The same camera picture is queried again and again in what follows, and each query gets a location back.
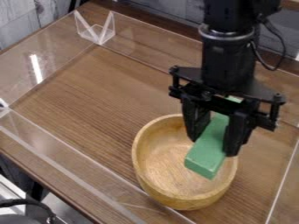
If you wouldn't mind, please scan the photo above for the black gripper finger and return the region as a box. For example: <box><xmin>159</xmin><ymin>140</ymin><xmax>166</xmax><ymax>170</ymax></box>
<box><xmin>223</xmin><ymin>112</ymin><xmax>255</xmax><ymax>157</ymax></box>

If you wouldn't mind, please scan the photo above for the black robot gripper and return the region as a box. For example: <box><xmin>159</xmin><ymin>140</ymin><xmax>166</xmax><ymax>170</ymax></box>
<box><xmin>170</xmin><ymin>24</ymin><xmax>286</xmax><ymax>142</ymax></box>

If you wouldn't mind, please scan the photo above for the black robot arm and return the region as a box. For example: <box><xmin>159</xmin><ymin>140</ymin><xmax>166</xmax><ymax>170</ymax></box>
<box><xmin>170</xmin><ymin>0</ymin><xmax>286</xmax><ymax>157</ymax></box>

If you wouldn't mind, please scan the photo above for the clear acrylic tray enclosure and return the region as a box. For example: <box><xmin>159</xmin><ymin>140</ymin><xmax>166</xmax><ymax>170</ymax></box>
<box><xmin>0</xmin><ymin>3</ymin><xmax>299</xmax><ymax>224</ymax></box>

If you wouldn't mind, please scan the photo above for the brown wooden bowl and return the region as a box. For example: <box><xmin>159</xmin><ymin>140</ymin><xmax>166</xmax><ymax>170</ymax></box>
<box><xmin>132</xmin><ymin>114</ymin><xmax>239</xmax><ymax>211</ymax></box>

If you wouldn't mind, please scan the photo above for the black cable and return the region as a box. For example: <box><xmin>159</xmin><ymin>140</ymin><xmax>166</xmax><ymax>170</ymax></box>
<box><xmin>0</xmin><ymin>198</ymin><xmax>57</xmax><ymax>224</ymax></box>

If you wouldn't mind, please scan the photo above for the green rectangular block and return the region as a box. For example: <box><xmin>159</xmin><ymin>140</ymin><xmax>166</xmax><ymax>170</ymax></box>
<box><xmin>183</xmin><ymin>95</ymin><xmax>244</xmax><ymax>180</ymax></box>

